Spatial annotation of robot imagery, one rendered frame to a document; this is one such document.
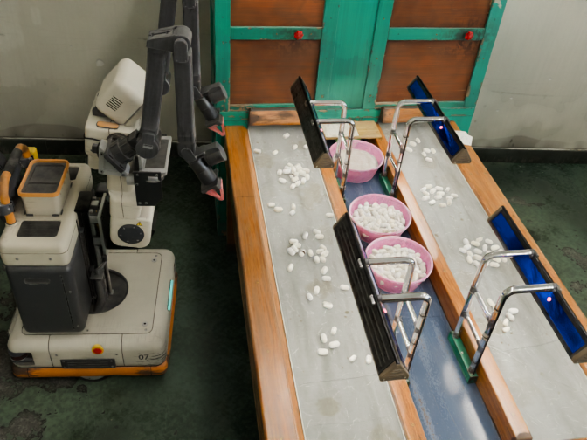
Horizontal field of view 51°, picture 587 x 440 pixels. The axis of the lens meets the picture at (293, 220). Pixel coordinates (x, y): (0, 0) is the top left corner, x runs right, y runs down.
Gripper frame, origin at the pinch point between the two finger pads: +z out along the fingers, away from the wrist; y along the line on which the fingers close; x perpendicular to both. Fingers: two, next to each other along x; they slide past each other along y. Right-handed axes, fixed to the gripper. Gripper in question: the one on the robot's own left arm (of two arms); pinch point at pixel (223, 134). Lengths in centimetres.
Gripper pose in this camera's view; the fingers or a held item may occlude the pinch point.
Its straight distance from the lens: 260.9
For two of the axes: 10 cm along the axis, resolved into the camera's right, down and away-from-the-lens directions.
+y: -0.9, -6.4, 7.6
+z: 4.0, 6.8, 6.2
